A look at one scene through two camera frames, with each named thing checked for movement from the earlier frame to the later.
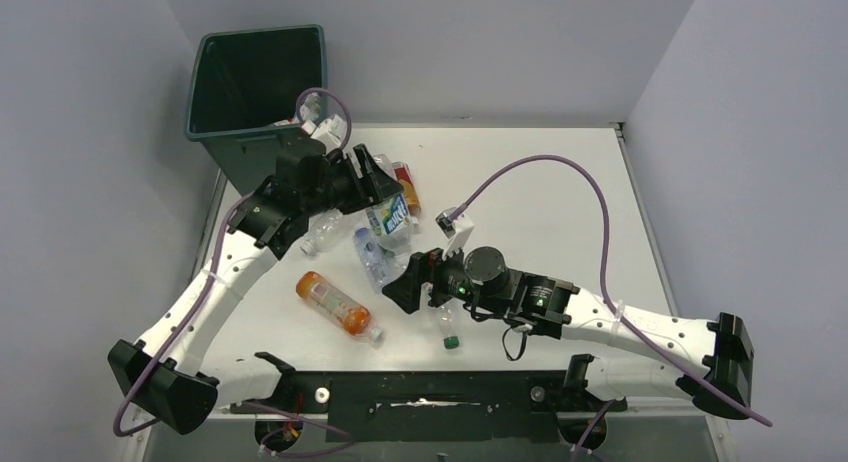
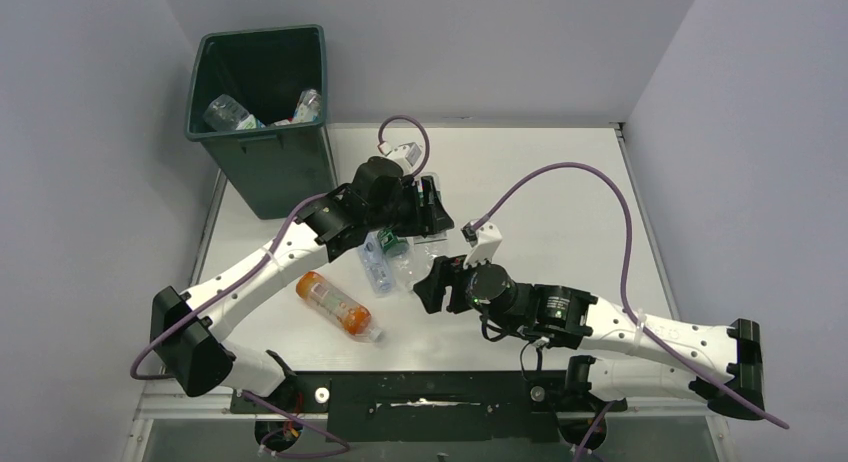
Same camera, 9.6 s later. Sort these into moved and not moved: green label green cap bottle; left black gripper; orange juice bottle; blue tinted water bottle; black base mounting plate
Moved: green label green cap bottle; left black gripper
Not moved: orange juice bottle; black base mounting plate; blue tinted water bottle
